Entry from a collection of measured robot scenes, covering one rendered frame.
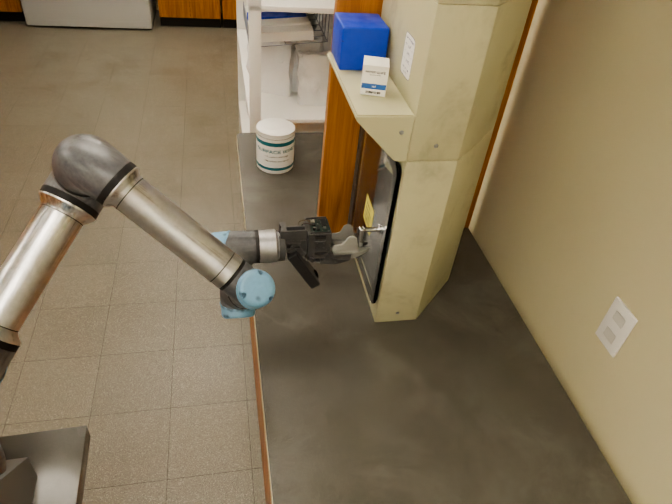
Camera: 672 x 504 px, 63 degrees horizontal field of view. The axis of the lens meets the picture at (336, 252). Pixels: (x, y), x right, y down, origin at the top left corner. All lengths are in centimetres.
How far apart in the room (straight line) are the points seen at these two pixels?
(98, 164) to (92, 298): 187
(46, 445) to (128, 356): 138
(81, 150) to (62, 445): 57
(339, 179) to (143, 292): 156
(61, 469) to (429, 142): 94
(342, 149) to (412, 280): 41
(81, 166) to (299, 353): 63
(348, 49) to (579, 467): 99
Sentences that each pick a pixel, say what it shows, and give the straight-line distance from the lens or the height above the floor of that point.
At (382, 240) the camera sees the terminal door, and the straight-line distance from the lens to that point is 125.
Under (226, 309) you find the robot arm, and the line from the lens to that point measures 121.
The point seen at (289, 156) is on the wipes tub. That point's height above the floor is 100.
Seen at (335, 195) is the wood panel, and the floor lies 108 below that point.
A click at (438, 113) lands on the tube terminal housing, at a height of 151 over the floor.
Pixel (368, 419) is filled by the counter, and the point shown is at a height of 94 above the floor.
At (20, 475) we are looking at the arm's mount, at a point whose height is 102.
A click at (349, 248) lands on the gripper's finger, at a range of 126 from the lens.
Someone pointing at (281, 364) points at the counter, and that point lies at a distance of 130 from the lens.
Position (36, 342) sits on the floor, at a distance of 278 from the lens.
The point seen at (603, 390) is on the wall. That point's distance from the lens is 137.
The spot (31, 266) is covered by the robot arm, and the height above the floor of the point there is 123.
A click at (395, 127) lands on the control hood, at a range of 108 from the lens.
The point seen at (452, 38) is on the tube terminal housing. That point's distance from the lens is 104.
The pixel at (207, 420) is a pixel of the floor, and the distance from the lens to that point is 235.
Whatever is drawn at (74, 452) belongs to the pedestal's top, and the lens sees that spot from 124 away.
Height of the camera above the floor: 196
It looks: 40 degrees down
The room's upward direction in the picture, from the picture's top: 7 degrees clockwise
